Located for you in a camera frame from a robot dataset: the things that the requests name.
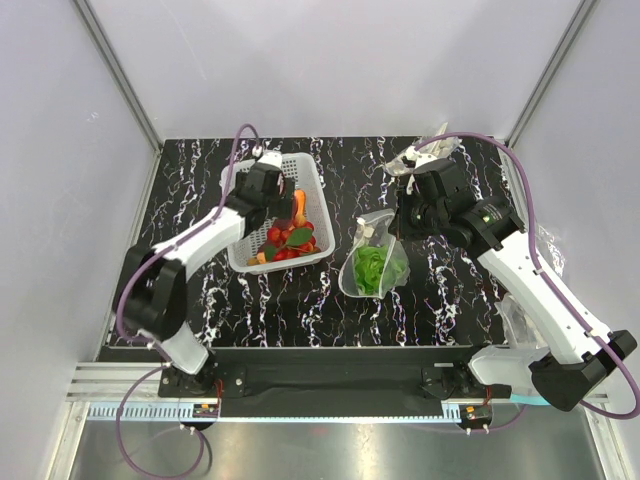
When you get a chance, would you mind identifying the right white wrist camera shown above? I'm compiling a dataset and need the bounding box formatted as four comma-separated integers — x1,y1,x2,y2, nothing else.
399,147,437,176

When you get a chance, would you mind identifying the white perforated plastic basket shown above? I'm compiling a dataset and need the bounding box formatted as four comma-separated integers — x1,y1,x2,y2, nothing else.
226,150,336,275

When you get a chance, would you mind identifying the crumpled clear bags pile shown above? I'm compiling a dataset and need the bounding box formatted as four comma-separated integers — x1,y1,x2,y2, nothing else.
492,231,574,354

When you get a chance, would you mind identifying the white slotted cable duct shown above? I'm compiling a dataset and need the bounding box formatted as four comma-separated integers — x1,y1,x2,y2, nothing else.
88,401,462,424

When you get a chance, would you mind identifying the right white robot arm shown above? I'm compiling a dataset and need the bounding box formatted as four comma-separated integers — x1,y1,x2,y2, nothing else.
392,154,637,412

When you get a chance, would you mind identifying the back bag of slices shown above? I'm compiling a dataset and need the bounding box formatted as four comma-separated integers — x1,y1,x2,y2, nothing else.
382,122,461,177

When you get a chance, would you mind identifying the blue-zip bag of slices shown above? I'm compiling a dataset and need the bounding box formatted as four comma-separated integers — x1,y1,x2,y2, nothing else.
509,393,550,406

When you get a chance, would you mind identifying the green lettuce head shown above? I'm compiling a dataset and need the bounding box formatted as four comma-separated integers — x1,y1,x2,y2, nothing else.
353,245,409,298

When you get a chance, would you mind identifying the orange papaya slice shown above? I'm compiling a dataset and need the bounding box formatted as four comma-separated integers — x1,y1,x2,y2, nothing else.
247,188,310,266

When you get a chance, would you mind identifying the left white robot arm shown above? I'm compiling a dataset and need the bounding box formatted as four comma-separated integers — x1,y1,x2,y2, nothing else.
113,156,295,396

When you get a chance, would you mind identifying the zip bag with white slices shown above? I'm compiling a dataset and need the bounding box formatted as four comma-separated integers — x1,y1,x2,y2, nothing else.
338,209,410,299

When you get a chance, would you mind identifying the red cherry bunch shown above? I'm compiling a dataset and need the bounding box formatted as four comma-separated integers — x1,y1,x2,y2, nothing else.
255,219,320,264

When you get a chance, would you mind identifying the right aluminium frame post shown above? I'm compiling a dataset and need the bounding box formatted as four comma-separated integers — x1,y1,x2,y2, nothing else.
505,0,600,148

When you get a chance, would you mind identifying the aluminium frame post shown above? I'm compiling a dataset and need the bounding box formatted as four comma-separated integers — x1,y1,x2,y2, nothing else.
505,0,600,148
71,0,164,153

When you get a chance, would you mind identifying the left aluminium frame post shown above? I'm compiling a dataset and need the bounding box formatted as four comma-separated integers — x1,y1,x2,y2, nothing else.
71,0,164,153

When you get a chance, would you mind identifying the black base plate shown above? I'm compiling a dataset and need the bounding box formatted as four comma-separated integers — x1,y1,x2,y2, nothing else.
159,347,488,400

